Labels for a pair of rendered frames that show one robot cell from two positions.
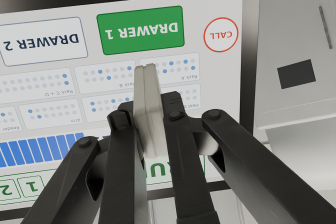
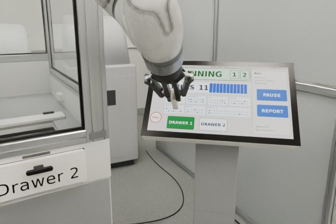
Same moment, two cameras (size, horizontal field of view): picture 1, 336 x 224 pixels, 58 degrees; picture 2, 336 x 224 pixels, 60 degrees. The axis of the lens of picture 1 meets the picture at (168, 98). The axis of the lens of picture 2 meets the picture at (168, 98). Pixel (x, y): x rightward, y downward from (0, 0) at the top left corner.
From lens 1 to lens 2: 66 cm
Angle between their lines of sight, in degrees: 7
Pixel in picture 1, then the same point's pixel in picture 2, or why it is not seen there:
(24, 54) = (219, 121)
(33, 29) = (214, 128)
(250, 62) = (147, 107)
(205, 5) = (159, 126)
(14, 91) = (227, 110)
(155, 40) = (177, 119)
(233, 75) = (153, 103)
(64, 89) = (210, 108)
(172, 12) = (169, 126)
